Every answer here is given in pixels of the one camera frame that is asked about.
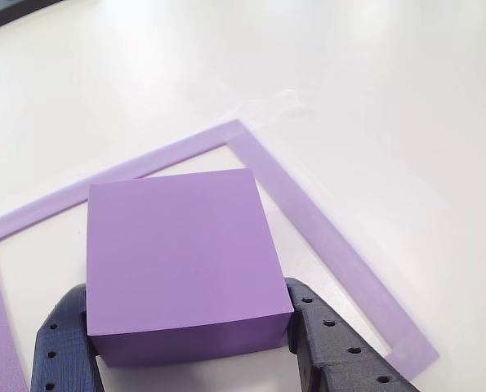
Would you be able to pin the purple block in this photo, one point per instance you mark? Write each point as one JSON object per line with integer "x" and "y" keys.
{"x": 181, "y": 253}

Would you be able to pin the purple square frame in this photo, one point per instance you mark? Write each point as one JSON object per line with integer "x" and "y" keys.
{"x": 314, "y": 228}

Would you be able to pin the black power strip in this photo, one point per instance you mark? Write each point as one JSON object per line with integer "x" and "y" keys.
{"x": 1, "y": 14}

